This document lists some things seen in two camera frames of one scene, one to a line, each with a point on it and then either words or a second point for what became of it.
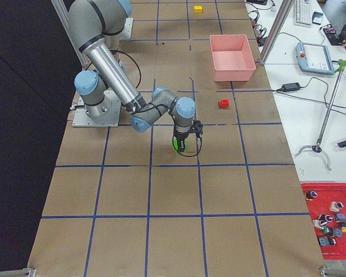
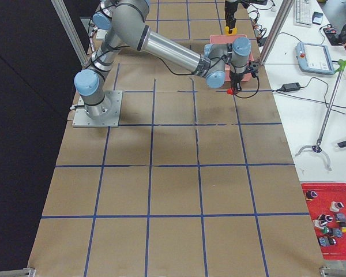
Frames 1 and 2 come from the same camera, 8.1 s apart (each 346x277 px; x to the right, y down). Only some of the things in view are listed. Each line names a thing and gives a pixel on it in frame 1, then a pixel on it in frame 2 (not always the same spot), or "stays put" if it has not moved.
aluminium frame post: x=285 y=9 stays put
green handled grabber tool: x=341 y=65 stays put
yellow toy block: x=198 y=9 to x=234 y=32
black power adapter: x=290 y=87 stays put
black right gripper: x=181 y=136 to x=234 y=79
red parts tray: x=333 y=208 stays put
